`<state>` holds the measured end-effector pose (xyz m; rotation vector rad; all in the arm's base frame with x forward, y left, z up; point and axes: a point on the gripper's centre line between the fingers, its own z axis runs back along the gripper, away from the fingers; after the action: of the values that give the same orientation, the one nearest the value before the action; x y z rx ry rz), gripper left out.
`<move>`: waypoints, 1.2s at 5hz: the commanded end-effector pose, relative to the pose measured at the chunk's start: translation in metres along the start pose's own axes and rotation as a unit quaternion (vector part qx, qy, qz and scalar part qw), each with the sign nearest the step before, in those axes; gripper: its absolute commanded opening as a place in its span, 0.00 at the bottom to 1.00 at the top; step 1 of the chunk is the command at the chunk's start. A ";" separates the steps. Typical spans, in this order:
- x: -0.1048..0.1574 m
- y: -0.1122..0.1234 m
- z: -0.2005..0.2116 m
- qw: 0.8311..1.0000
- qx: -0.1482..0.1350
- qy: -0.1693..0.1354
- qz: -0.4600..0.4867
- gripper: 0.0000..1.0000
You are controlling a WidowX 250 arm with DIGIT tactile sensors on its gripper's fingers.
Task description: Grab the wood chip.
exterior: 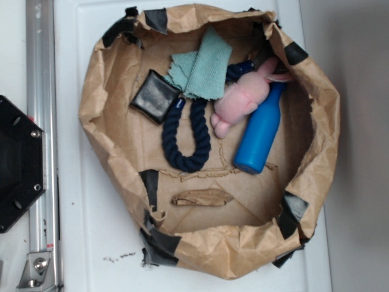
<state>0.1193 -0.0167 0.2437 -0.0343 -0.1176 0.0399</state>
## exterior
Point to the aluminium extrusion rail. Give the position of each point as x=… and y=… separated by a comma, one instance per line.
x=44, y=224

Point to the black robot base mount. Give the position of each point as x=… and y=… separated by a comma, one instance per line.
x=22, y=176

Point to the navy blue rope toy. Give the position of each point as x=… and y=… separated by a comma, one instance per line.
x=200, y=156

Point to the blue plastic bottle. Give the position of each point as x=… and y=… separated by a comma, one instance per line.
x=260, y=133

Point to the metal corner bracket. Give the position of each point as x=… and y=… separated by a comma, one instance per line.
x=38, y=273

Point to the brown paper bag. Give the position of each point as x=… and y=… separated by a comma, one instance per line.
x=274, y=212

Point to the black square leather pouch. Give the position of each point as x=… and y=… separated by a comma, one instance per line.
x=155, y=97

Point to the pink plush bunny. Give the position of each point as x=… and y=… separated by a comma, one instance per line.
x=243, y=97

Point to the teal terry cloth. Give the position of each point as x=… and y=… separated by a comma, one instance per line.
x=201, y=74

